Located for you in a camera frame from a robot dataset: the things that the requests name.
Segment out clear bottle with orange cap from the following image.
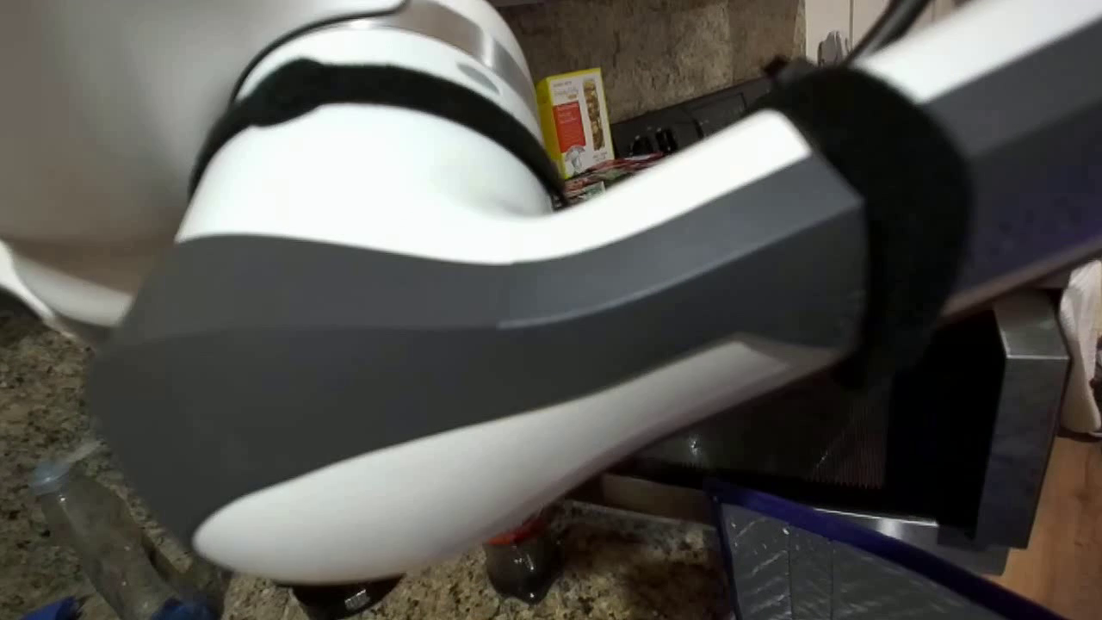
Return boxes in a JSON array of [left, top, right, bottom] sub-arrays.
[[477, 515, 568, 608]]

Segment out black electric stove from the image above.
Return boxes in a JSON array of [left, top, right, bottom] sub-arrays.
[[613, 56, 812, 164]]

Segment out colourful packets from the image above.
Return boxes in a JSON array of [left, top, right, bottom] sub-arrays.
[[560, 151, 652, 208]]

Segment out clear bottle with blue label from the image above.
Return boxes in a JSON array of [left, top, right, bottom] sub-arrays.
[[23, 440, 226, 620]]

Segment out yellow cardboard box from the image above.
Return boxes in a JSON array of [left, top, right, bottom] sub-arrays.
[[532, 66, 620, 183]]

